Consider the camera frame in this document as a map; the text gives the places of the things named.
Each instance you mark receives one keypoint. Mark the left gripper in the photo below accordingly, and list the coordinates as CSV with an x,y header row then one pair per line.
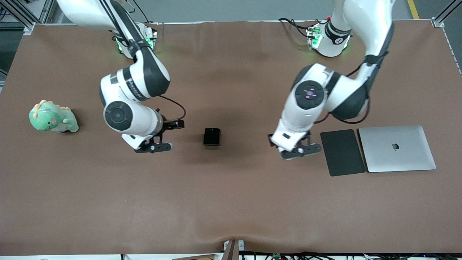
x,y
270,136

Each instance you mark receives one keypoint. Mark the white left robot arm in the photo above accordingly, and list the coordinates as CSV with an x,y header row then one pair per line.
x,y
371,29

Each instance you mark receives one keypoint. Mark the metal table edge bracket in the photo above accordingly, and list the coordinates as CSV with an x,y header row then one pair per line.
x,y
226,245

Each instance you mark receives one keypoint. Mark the black mouse pad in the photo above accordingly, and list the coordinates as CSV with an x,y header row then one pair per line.
x,y
342,152

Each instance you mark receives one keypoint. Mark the aluminium frame corner bracket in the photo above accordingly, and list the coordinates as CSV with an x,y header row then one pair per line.
x,y
445,12

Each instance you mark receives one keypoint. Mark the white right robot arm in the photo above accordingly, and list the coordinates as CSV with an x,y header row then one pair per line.
x,y
144,72

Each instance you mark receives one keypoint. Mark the brown table cover mat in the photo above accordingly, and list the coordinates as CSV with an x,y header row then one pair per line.
x,y
231,198

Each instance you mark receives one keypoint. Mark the silver closed laptop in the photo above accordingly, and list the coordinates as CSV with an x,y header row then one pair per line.
x,y
397,159

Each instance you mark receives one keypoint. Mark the green dinosaur plush toy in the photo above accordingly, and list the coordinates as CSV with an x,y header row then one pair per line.
x,y
50,117

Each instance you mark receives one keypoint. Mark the aluminium frame rails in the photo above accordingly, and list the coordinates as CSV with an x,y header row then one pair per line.
x,y
43,11

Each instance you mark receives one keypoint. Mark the black phone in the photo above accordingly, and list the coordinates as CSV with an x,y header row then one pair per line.
x,y
211,137

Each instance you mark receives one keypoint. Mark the small green circuit board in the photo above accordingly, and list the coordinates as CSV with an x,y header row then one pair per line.
x,y
277,256

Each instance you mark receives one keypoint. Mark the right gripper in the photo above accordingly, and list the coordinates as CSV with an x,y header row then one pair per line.
x,y
167,124

